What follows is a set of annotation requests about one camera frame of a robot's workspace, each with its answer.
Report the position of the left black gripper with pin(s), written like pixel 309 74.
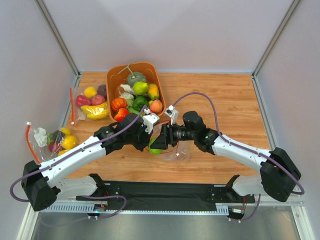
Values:
pixel 144 139

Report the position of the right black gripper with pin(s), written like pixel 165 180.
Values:
pixel 167 135

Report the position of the green fake apple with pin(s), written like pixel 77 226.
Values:
pixel 140 88
pixel 154 151

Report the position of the clear zip bag orange seal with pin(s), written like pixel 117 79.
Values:
pixel 178 153

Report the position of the small orange fake pumpkin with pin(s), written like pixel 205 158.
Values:
pixel 118 103

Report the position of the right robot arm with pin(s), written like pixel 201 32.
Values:
pixel 276 175

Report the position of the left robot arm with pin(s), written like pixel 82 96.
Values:
pixel 47 182

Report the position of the green fake cucumber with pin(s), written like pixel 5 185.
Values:
pixel 132 110

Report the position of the green fake bell pepper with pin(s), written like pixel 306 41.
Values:
pixel 139 102

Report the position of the white fake cauliflower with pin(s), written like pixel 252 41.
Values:
pixel 129 98

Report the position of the fake yellow banana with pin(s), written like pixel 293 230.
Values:
pixel 96 112

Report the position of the yellow orange fake mango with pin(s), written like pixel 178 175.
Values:
pixel 153 91

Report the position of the white fake garlic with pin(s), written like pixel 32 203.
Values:
pixel 127 88

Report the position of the purple fake fruit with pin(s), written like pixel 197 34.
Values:
pixel 102 90

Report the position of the zip bag with banana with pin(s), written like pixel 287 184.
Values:
pixel 76 113

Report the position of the green fake pumpkin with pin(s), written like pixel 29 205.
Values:
pixel 134 77

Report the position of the yellow fake lemon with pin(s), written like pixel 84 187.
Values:
pixel 90 92

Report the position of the red fake pepper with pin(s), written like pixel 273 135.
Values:
pixel 81 100

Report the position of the yellow fake fruit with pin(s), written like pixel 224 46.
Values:
pixel 69 142

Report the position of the orange plastic basket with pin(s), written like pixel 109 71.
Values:
pixel 118 75

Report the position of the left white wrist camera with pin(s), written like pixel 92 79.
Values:
pixel 150 120

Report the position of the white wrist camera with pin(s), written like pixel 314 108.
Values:
pixel 150 120
pixel 172 113

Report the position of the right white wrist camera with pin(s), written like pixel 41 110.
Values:
pixel 172 113

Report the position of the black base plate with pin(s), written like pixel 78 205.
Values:
pixel 163 196

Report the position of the zip bag near left wall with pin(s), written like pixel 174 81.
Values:
pixel 46 145

